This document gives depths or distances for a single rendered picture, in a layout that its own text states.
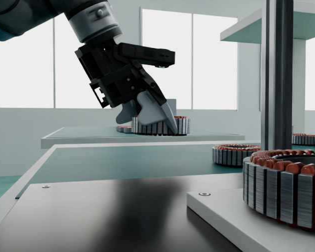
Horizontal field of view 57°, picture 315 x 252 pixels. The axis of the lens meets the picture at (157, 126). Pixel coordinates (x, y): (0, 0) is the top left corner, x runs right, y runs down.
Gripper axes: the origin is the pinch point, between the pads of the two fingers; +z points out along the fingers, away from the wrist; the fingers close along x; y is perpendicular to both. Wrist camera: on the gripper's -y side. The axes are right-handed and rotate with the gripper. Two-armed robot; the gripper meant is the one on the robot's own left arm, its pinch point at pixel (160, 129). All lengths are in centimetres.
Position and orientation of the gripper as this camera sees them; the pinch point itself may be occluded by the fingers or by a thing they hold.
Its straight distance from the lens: 56.2
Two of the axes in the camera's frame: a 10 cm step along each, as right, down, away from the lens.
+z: 4.4, 8.6, 2.5
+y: -7.7, 5.1, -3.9
